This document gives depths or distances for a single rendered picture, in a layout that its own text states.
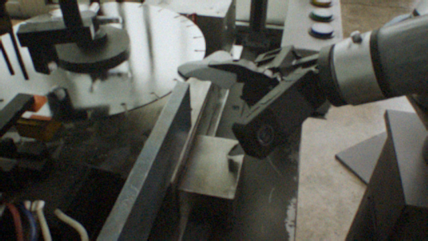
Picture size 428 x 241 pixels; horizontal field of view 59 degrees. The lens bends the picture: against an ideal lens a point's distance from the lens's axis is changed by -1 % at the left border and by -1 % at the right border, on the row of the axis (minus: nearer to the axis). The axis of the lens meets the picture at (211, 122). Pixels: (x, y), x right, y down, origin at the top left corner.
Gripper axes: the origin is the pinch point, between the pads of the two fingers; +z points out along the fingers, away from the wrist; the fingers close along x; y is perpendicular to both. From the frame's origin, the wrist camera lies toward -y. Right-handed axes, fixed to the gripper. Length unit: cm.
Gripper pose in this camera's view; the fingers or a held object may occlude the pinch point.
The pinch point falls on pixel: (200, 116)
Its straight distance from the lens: 53.6
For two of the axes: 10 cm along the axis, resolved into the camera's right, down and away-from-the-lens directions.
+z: -7.7, 1.7, 6.2
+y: 4.3, -5.8, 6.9
